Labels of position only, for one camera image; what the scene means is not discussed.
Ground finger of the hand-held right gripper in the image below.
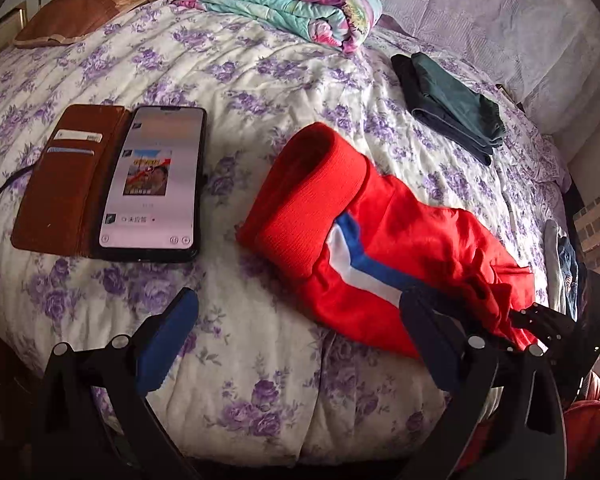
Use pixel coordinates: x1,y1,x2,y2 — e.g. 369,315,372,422
509,305,577,357

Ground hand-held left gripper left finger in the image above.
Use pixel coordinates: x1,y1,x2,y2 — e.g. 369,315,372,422
30,287,201,480

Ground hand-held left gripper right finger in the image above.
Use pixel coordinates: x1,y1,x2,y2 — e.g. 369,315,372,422
399,287,566,480

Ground red striped pants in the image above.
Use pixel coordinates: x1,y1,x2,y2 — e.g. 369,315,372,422
236,121,548,359

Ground folded dark green pants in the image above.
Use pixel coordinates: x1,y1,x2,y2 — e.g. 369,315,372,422
411,52,506,143

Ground folded black pants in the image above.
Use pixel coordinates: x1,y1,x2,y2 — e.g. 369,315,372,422
391,54,493,167

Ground grey blue clothing pile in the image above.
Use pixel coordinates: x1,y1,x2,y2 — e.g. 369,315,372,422
544,219,581,322

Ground person's red jacket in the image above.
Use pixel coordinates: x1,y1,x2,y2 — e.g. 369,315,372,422
562,375,600,472

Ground smartphone in brown wallet case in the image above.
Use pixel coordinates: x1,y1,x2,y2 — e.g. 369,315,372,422
0,104,207,263

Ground purple floral bed quilt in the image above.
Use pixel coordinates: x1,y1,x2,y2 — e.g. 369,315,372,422
0,0,573,466

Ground white lace bed cover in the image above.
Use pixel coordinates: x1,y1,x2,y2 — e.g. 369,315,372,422
215,0,600,136

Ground brown patchwork pillow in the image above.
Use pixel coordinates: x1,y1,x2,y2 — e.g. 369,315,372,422
12,0,216,50

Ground folded floral blanket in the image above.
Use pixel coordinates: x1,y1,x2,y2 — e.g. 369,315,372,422
169,0,384,56

